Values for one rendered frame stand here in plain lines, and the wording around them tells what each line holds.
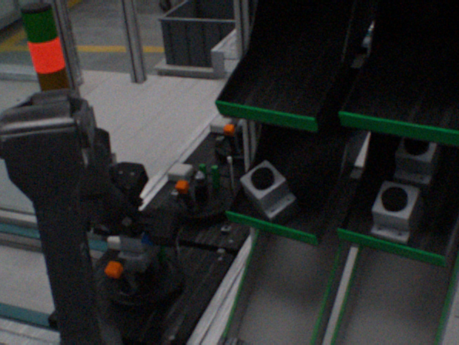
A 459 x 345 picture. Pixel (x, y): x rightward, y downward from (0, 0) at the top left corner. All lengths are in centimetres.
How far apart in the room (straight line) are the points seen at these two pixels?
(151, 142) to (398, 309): 107
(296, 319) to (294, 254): 9
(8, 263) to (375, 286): 75
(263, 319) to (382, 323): 17
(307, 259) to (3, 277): 63
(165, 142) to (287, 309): 96
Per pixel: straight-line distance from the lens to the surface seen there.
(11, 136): 58
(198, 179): 122
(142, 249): 101
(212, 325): 102
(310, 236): 77
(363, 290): 91
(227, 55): 214
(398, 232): 75
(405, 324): 89
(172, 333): 100
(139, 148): 177
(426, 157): 78
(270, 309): 93
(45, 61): 108
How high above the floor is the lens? 167
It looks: 31 degrees down
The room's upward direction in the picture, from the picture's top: 5 degrees counter-clockwise
